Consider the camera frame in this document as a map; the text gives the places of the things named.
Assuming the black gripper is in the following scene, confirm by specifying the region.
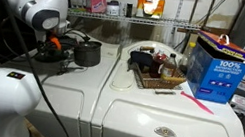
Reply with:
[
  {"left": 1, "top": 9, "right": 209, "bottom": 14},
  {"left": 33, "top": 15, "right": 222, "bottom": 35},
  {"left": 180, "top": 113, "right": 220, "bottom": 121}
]
[{"left": 40, "top": 32, "right": 77, "bottom": 73}]

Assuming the dark metal spoon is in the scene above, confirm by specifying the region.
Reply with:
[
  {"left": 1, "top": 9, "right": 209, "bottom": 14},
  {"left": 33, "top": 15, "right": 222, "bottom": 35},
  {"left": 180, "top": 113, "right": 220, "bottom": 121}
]
[
  {"left": 55, "top": 66, "right": 76, "bottom": 79},
  {"left": 57, "top": 62, "right": 85, "bottom": 75}
]

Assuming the brown wicker basket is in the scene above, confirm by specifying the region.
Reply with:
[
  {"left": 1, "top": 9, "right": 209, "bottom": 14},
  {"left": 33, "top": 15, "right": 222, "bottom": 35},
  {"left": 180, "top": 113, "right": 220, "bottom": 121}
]
[{"left": 130, "top": 60, "right": 189, "bottom": 97}]

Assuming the glass saucepan lid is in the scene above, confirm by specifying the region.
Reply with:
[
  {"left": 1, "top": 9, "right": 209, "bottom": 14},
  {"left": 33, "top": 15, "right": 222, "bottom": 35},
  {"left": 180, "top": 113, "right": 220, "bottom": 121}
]
[{"left": 75, "top": 37, "right": 104, "bottom": 52}]

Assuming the white washing machine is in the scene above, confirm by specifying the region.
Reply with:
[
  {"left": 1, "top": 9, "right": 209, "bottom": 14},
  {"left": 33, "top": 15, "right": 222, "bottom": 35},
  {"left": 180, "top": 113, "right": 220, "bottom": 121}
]
[{"left": 0, "top": 23, "right": 123, "bottom": 137}]

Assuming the green plastic tool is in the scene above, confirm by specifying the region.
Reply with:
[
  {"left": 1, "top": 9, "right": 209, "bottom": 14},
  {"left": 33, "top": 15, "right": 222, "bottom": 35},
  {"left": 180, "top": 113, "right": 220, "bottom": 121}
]
[{"left": 69, "top": 5, "right": 86, "bottom": 14}]

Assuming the orange plastic tool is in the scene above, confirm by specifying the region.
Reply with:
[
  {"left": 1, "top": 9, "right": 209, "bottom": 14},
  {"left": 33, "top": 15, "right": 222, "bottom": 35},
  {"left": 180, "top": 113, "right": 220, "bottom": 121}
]
[{"left": 71, "top": 4, "right": 88, "bottom": 12}]

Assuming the small red bottle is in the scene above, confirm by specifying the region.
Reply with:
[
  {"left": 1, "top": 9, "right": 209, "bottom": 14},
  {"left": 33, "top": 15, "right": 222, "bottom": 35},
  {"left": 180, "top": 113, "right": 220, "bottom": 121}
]
[{"left": 82, "top": 0, "right": 93, "bottom": 11}]

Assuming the pink cardboard box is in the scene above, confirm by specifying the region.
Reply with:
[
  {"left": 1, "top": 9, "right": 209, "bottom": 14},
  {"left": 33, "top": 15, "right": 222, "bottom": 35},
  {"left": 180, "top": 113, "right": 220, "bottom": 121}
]
[{"left": 88, "top": 0, "right": 109, "bottom": 16}]

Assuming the white jar purple lid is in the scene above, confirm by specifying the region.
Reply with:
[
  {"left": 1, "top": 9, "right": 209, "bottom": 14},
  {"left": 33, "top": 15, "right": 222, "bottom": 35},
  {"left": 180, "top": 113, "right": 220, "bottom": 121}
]
[{"left": 105, "top": 0, "right": 122, "bottom": 18}]

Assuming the dark blue pouch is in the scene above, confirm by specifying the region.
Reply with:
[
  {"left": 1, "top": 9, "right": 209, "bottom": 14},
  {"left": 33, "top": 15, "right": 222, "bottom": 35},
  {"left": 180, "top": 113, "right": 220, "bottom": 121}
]
[{"left": 126, "top": 49, "right": 156, "bottom": 75}]

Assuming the small black bottle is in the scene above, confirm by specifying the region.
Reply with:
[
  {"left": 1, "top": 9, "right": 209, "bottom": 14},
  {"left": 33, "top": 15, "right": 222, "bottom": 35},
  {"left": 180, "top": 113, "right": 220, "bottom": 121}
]
[{"left": 123, "top": 1, "right": 135, "bottom": 19}]

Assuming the red liquid bottle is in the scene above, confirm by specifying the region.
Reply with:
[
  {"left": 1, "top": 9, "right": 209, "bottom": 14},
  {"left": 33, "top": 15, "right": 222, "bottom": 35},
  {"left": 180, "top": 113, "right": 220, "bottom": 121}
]
[{"left": 147, "top": 49, "right": 169, "bottom": 81}]

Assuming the orange cardboard box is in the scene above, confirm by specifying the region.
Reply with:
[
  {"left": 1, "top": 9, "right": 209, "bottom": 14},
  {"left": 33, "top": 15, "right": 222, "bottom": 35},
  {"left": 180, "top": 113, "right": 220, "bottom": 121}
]
[{"left": 134, "top": 0, "right": 167, "bottom": 22}]

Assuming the brown vinegar bottle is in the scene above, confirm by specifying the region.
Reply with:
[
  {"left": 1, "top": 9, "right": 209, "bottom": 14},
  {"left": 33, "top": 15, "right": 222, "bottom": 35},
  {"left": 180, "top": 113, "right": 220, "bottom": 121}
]
[{"left": 159, "top": 51, "right": 181, "bottom": 83}]

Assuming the small grey metal bar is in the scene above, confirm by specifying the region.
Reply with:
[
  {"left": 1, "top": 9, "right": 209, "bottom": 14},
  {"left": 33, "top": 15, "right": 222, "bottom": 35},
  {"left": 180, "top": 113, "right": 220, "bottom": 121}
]
[{"left": 154, "top": 86, "right": 177, "bottom": 98}]

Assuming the clear plastic bottle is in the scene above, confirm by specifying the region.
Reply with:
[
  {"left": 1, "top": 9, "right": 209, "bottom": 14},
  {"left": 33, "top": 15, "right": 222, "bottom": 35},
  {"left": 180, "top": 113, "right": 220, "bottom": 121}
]
[{"left": 177, "top": 40, "right": 198, "bottom": 76}]

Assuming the pink plastic tool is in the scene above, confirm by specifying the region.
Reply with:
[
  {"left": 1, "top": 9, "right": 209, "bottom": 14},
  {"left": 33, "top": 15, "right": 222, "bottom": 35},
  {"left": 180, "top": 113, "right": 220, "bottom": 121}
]
[{"left": 176, "top": 90, "right": 218, "bottom": 116}]

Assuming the blue cardboard box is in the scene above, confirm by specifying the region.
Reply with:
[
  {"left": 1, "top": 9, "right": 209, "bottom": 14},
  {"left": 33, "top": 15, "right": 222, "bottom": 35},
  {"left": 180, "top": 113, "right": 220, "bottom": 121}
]
[{"left": 180, "top": 28, "right": 245, "bottom": 109}]

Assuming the white plastic device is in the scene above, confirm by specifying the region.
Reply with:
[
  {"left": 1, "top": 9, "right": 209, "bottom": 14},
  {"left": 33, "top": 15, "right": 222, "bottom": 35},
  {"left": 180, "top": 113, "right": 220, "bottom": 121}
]
[{"left": 227, "top": 93, "right": 245, "bottom": 116}]

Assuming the black saucepan with handle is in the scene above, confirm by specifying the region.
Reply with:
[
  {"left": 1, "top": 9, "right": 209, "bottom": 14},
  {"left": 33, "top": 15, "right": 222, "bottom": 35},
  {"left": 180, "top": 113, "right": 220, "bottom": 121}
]
[{"left": 70, "top": 37, "right": 105, "bottom": 70}]

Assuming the orange cable strap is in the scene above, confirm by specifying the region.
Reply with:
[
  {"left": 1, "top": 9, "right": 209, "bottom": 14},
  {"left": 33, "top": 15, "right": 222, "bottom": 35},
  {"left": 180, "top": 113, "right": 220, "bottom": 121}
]
[{"left": 47, "top": 33, "right": 65, "bottom": 52}]

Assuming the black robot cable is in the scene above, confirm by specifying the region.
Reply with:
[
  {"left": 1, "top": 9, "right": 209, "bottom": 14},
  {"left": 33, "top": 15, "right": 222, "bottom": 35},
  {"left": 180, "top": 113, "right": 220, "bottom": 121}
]
[{"left": 0, "top": 0, "right": 104, "bottom": 137}]

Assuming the wooden handled tool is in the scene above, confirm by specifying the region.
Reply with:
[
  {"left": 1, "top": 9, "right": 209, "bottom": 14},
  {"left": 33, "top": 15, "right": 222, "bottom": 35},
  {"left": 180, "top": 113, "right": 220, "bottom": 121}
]
[{"left": 138, "top": 43, "right": 157, "bottom": 55}]

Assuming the white wire shelf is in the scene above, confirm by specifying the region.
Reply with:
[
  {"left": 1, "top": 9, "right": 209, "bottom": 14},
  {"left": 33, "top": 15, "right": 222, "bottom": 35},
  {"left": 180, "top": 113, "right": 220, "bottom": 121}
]
[{"left": 65, "top": 0, "right": 230, "bottom": 43}]

